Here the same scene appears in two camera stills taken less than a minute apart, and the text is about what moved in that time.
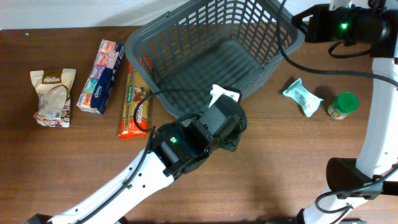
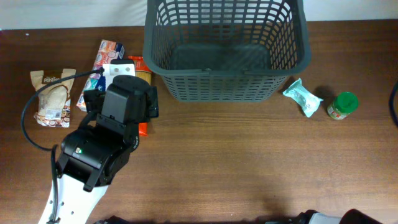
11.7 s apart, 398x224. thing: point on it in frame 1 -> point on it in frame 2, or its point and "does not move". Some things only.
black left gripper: (233, 141) -> (96, 102)
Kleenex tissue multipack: (104, 74) does not move
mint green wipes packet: (309, 102) does not move
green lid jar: (344, 104) does not move
